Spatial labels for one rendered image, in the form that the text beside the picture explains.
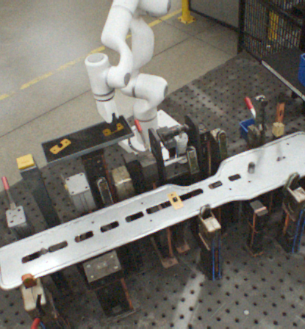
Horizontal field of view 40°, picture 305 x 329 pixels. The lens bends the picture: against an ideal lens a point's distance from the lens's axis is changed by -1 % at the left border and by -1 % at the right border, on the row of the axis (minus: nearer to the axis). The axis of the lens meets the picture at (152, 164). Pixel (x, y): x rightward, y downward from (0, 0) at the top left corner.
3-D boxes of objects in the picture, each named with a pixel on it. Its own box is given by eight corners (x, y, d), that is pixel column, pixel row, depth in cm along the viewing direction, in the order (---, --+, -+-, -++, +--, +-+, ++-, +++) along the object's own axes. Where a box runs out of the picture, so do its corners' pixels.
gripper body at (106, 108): (90, 90, 161) (95, 113, 169) (101, 103, 155) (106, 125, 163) (106, 83, 163) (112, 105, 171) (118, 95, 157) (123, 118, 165)
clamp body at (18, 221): (35, 278, 181) (5, 230, 155) (30, 258, 188) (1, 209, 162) (56, 270, 182) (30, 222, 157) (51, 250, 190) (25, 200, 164)
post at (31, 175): (51, 236, 195) (18, 173, 164) (47, 225, 200) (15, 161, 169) (66, 230, 197) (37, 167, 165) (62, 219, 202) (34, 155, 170)
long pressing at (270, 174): (1, 300, 143) (0, 298, 142) (-7, 250, 158) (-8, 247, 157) (337, 163, 169) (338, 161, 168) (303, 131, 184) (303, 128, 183)
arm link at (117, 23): (153, 22, 159) (128, 94, 153) (115, 19, 164) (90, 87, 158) (145, 7, 151) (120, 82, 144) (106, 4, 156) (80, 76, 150)
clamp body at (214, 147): (214, 202, 199) (214, 145, 172) (203, 186, 207) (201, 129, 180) (231, 195, 201) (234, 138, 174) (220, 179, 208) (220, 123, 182)
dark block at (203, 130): (202, 198, 201) (199, 134, 171) (195, 189, 206) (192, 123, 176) (211, 194, 202) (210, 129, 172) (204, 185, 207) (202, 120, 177)
